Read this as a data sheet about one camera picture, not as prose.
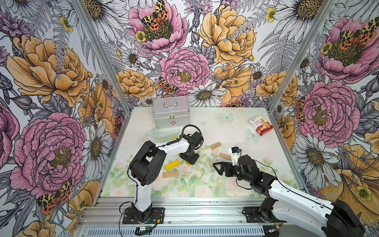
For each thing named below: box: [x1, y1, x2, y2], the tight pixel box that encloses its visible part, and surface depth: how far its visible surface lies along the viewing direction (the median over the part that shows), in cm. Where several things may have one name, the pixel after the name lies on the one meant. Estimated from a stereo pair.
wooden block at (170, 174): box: [162, 170, 179, 179], surface depth 89 cm
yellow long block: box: [164, 159, 181, 171], surface depth 93 cm
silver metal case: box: [152, 95, 190, 129], surface depth 105 cm
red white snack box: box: [248, 115, 274, 137], surface depth 110 cm
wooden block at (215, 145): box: [210, 141, 222, 151], surface depth 104 cm
